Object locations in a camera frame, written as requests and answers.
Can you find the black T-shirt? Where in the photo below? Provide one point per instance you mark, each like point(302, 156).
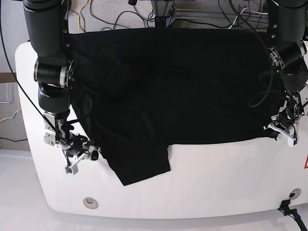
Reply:
point(141, 90)

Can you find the round table grommet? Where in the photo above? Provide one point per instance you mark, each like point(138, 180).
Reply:
point(295, 194)
point(90, 203)

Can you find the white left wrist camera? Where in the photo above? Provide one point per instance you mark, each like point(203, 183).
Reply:
point(291, 139)

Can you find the round table grommet left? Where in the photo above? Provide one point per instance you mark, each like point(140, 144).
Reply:
point(90, 203)

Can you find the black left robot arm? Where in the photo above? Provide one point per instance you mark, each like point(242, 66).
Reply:
point(286, 35)

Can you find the red warning sticker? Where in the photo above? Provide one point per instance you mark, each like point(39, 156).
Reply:
point(306, 163)

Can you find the round table grommet right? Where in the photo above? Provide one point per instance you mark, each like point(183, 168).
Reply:
point(295, 194)

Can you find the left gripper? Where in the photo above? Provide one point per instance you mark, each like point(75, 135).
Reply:
point(296, 106)

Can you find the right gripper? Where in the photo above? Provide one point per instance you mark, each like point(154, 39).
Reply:
point(58, 132)

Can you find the black cable clamp plug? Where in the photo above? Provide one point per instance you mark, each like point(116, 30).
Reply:
point(285, 209)

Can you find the aluminium frame post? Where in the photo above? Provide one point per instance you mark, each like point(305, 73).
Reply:
point(163, 12)

